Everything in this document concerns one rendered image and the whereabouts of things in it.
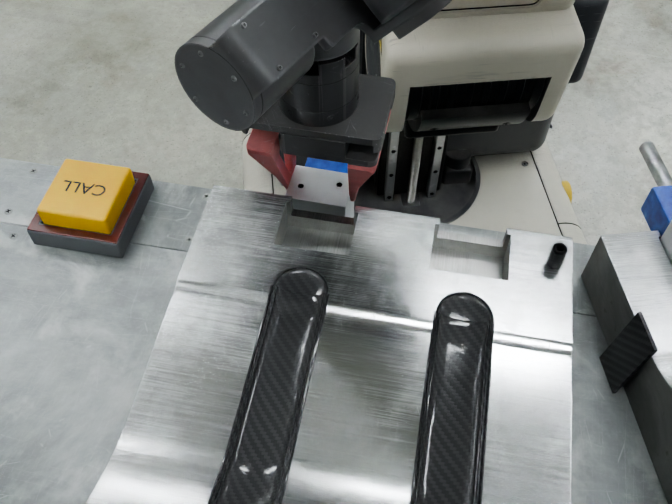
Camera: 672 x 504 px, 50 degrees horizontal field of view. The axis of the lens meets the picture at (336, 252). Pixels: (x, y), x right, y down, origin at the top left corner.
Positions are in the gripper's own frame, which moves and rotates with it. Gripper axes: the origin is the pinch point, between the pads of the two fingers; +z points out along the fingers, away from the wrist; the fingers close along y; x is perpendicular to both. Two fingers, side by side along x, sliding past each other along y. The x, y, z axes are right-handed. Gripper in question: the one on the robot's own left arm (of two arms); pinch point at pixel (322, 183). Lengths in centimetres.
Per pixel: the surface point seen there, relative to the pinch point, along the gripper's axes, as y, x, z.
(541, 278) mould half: 17.1, -8.6, -4.1
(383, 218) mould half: 5.9, -5.9, -4.2
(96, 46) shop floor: -93, 109, 85
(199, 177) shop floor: -49, 68, 85
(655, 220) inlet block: 26.2, 1.4, -0.3
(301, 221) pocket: -0.2, -5.9, -2.3
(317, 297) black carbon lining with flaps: 2.8, -13.2, -4.0
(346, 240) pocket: 3.4, -6.4, -1.5
